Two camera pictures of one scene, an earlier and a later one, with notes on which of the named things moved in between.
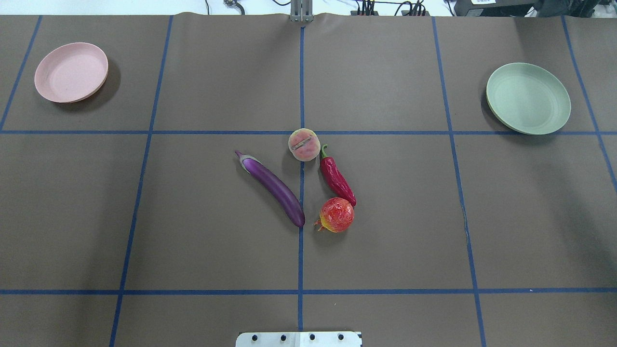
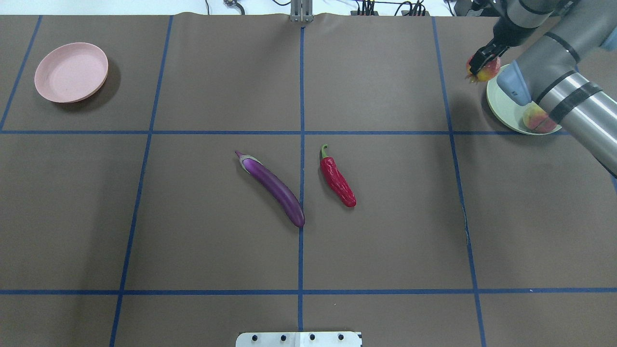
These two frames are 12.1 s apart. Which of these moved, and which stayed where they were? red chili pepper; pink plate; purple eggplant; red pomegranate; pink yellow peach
Moved: red pomegranate; pink yellow peach
Stayed: purple eggplant; pink plate; red chili pepper
